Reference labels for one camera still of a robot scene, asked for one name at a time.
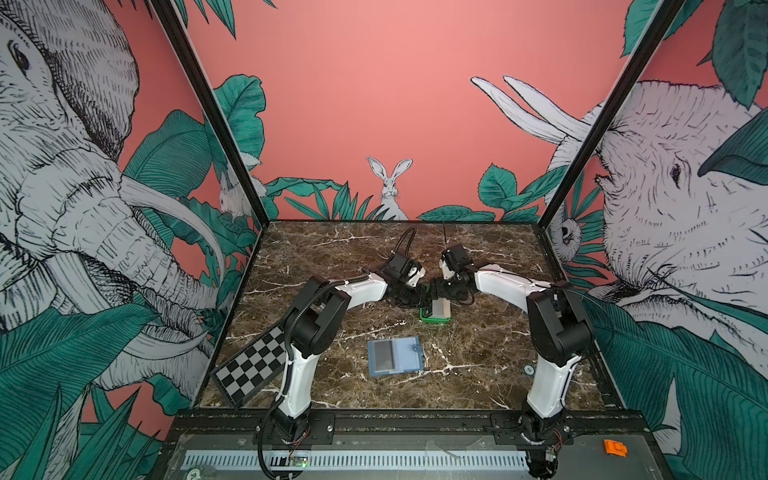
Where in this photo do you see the black right frame post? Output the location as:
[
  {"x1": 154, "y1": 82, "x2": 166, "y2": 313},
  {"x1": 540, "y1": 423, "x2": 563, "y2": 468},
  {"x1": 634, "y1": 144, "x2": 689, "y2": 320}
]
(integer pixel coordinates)
[{"x1": 537, "y1": 0, "x2": 685, "y2": 230}]

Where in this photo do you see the green lit circuit board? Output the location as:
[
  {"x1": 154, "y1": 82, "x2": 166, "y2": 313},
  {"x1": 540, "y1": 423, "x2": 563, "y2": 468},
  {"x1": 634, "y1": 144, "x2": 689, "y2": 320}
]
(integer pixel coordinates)
[{"x1": 289, "y1": 456, "x2": 309, "y2": 468}]

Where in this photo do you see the black white checkerboard plate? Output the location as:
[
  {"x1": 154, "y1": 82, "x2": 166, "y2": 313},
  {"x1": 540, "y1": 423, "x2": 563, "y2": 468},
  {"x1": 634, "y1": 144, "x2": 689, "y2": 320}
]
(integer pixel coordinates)
[{"x1": 211, "y1": 324, "x2": 286, "y2": 409}]

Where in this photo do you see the black left frame post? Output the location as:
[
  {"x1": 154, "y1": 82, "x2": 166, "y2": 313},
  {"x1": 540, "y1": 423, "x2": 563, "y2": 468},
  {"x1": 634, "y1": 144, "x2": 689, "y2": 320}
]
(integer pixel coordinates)
[{"x1": 150, "y1": 0, "x2": 270, "y2": 228}]

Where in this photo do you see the blue leather card holder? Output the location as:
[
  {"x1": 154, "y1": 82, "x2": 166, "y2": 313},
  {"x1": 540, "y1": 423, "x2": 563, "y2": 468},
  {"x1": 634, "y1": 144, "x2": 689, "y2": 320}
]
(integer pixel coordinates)
[{"x1": 368, "y1": 336, "x2": 424, "y2": 377}]

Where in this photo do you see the white slotted cable duct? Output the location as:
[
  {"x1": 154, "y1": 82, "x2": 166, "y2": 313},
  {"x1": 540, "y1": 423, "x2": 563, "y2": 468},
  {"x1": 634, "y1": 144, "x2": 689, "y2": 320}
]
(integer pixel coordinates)
[{"x1": 180, "y1": 450, "x2": 528, "y2": 472}]

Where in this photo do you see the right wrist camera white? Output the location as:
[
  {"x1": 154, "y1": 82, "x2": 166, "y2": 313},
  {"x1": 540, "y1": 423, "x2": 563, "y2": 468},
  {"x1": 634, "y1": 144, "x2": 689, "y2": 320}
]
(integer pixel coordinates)
[{"x1": 439, "y1": 258, "x2": 456, "y2": 280}]

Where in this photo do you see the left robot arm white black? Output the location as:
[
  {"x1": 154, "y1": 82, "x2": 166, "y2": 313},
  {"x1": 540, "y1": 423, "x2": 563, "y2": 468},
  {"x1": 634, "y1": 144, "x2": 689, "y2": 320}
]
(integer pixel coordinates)
[{"x1": 274, "y1": 253, "x2": 426, "y2": 421}]

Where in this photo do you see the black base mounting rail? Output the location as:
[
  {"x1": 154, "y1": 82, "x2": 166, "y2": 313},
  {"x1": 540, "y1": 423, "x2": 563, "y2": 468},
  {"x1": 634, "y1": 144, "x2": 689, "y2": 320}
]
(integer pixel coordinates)
[{"x1": 167, "y1": 408, "x2": 647, "y2": 447}]

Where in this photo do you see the black frame post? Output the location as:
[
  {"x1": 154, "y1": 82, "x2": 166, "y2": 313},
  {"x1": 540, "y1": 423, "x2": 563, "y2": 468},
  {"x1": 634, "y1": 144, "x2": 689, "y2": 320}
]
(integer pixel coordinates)
[
  {"x1": 150, "y1": 0, "x2": 270, "y2": 228},
  {"x1": 537, "y1": 0, "x2": 685, "y2": 230}
]

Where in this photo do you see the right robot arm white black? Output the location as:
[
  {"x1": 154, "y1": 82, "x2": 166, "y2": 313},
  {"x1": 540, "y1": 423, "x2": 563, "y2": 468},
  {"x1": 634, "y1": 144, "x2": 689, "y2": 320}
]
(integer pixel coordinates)
[{"x1": 430, "y1": 244, "x2": 594, "y2": 420}]

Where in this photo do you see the orange connector clip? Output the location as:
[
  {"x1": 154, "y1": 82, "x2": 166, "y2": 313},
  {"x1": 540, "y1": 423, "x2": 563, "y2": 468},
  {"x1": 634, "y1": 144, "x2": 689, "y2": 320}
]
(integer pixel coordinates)
[{"x1": 603, "y1": 439, "x2": 628, "y2": 458}]

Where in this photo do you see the green plastic card tray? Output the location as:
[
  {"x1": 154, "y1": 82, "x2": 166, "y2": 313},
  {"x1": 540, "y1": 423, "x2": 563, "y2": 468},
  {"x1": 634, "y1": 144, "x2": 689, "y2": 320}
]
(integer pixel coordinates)
[{"x1": 419, "y1": 286, "x2": 451, "y2": 324}]

